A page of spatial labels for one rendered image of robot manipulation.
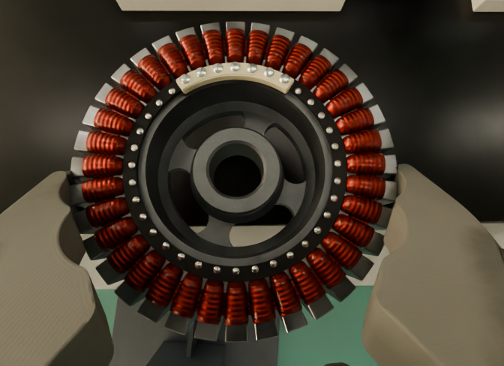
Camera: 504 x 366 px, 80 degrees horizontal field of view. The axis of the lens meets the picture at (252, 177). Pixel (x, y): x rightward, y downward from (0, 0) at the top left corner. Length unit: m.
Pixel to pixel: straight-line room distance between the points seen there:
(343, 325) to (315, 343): 0.10
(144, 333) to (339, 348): 0.57
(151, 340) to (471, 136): 0.94
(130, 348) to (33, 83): 0.89
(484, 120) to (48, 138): 0.28
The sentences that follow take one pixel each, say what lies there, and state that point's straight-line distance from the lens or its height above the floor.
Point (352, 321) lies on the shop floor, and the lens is 1.04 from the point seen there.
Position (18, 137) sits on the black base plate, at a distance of 0.24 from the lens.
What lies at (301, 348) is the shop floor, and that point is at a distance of 1.03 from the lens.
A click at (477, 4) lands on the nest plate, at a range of 0.28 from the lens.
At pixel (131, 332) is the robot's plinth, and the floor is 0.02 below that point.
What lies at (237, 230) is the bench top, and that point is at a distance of 0.21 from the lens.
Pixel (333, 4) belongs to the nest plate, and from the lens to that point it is 0.24.
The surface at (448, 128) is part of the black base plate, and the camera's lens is 0.24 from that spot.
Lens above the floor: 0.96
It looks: 80 degrees down
